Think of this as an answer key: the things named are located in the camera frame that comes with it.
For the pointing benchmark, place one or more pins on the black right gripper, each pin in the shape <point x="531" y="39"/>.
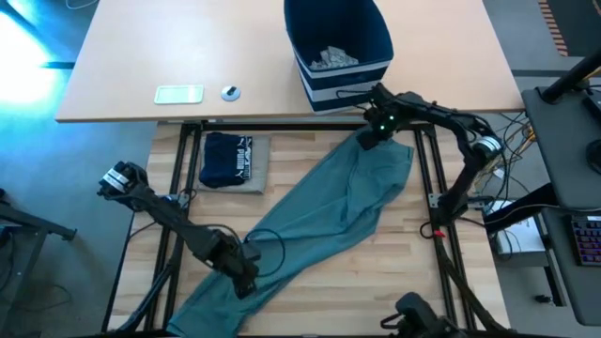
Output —
<point x="387" y="110"/>

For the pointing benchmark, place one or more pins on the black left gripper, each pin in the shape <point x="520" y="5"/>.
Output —
<point x="225" y="258"/>

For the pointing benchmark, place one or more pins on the teal shirt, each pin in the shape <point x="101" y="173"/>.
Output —
<point x="328" y="202"/>

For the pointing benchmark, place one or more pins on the khaki shorts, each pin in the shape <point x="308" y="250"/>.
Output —
<point x="260" y="164"/>

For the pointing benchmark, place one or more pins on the navy white striped fabric bin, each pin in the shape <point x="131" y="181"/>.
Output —
<point x="338" y="23"/>

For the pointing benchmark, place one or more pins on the navy boxer briefs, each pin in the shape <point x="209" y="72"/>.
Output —
<point x="223" y="159"/>

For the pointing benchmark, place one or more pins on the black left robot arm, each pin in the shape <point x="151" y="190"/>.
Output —
<point x="159" y="211"/>

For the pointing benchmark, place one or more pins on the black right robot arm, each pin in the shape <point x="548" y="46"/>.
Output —
<point x="460" y="127"/>

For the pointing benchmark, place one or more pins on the white patterned crumpled cloth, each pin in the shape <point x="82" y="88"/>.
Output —
<point x="334" y="58"/>

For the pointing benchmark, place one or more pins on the small red clip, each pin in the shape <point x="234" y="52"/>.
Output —
<point x="439" y="233"/>

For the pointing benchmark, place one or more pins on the round silver desk grommet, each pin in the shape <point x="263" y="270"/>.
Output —
<point x="230" y="94"/>

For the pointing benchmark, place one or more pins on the black rounded device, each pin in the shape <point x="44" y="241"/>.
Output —
<point x="413" y="310"/>

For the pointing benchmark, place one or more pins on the black support bar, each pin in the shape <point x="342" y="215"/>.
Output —
<point x="530" y="206"/>

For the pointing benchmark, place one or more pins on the white box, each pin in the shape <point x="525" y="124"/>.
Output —
<point x="521" y="244"/>

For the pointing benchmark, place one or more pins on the grey desk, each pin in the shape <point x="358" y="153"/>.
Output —
<point x="559" y="155"/>

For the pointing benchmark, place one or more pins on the black pole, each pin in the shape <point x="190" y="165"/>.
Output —
<point x="568" y="77"/>

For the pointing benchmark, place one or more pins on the black metal stand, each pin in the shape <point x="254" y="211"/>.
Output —
<point x="37" y="224"/>

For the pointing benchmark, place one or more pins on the black flat device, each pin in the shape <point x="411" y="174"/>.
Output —
<point x="594" y="105"/>

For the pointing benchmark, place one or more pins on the small black object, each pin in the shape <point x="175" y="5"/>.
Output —
<point x="543" y="298"/>

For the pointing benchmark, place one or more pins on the black keyboard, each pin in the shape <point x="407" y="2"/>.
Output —
<point x="589" y="239"/>

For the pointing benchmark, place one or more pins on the beige wooden desk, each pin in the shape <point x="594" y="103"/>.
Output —
<point x="141" y="56"/>

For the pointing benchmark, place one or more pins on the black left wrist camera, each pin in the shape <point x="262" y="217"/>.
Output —
<point x="251" y="251"/>

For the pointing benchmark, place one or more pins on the grey metal bracket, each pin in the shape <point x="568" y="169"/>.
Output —
<point x="434" y="201"/>

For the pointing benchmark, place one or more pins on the black aluminium table frame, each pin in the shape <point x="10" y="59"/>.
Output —
<point x="282" y="127"/>

